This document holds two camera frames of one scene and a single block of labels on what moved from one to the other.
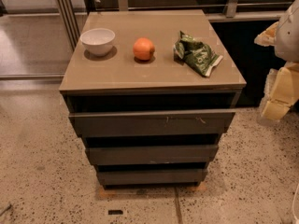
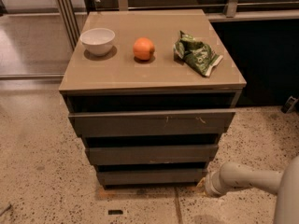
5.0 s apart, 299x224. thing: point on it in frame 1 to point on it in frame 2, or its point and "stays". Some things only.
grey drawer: (151, 177) stays
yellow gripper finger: (267, 37) to (202, 185)
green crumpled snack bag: (194, 53) stays
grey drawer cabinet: (150, 91) stays
